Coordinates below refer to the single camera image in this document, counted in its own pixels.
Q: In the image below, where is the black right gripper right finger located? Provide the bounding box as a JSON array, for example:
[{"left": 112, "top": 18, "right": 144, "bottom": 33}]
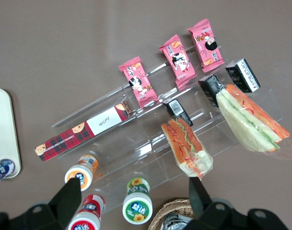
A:
[{"left": 188, "top": 177, "right": 213, "bottom": 220}]

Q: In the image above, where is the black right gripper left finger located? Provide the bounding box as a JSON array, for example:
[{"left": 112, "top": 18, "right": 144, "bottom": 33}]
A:
[{"left": 47, "top": 176, "right": 82, "bottom": 230}]

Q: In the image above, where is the sandwich with pale bread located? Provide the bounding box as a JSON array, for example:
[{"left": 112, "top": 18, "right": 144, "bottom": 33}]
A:
[{"left": 215, "top": 83, "right": 291, "bottom": 154}]

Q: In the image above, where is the beige plastic serving tray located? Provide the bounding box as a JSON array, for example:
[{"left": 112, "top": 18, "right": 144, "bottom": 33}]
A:
[{"left": 0, "top": 88, "right": 22, "bottom": 179}]

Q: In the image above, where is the red-capped drink bottle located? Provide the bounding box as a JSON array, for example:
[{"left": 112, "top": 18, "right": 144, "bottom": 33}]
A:
[{"left": 67, "top": 194, "right": 106, "bottom": 230}]

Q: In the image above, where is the aluminium foil food container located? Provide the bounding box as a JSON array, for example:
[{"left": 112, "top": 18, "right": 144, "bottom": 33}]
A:
[{"left": 161, "top": 212, "right": 195, "bottom": 230}]

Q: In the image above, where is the orange-capped drink bottle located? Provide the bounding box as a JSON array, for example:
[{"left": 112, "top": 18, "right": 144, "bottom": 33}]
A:
[{"left": 64, "top": 154, "right": 99, "bottom": 192}]

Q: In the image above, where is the oval wicker basket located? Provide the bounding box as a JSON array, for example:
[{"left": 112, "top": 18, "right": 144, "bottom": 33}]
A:
[{"left": 148, "top": 198, "right": 197, "bottom": 230}]

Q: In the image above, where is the orange snack packet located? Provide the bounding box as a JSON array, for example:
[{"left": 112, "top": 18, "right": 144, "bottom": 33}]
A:
[{"left": 161, "top": 117, "right": 213, "bottom": 181}]

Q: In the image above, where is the green-capped drink bottle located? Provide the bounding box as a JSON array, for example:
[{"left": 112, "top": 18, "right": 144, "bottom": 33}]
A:
[{"left": 122, "top": 177, "right": 153, "bottom": 225}]

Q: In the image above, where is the red plaid cookie box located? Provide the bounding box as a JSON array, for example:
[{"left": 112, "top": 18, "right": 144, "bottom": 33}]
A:
[{"left": 34, "top": 100, "right": 132, "bottom": 162}]

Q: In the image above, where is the blue-capped drink bottle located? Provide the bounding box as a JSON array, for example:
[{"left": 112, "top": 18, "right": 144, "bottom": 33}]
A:
[{"left": 0, "top": 158, "right": 16, "bottom": 187}]

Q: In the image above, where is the clear acrylic tiered display stand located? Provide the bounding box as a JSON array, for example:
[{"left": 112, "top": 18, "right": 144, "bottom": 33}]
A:
[{"left": 51, "top": 45, "right": 284, "bottom": 214}]

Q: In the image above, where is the pink cartoon snack packet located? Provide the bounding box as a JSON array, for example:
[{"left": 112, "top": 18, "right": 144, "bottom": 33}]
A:
[
  {"left": 158, "top": 34, "right": 196, "bottom": 90},
  {"left": 119, "top": 56, "right": 159, "bottom": 110},
  {"left": 186, "top": 18, "right": 225, "bottom": 74}
]

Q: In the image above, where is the small black barcode box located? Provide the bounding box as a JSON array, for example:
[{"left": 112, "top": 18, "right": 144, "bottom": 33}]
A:
[{"left": 225, "top": 58, "right": 261, "bottom": 93}]

